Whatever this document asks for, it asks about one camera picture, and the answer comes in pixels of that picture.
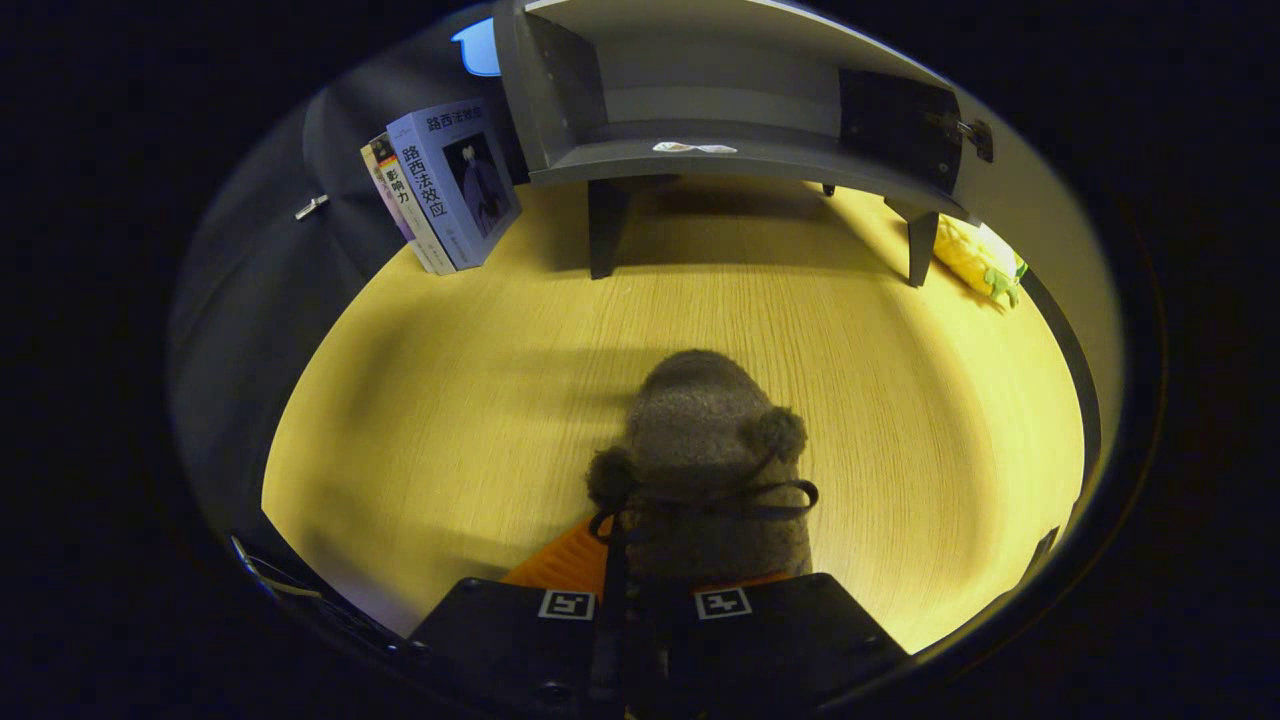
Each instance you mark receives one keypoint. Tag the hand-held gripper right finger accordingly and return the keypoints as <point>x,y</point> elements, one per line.
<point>790,640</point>

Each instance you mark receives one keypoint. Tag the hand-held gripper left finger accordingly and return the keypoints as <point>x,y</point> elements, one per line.
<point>510,640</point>

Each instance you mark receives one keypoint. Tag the yellow plush toy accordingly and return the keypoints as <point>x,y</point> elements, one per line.
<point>975,260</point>

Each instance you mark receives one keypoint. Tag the blue cover book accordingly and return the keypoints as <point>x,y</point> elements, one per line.
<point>460,190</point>

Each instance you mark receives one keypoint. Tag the black backdrop cloth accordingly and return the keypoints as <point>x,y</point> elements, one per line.
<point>250,300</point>

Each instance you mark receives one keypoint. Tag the white clothes peg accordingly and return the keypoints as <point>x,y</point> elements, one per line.
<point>311,207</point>

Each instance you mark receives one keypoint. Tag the brown fuzzy shoe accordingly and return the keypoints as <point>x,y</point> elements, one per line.
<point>700,450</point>

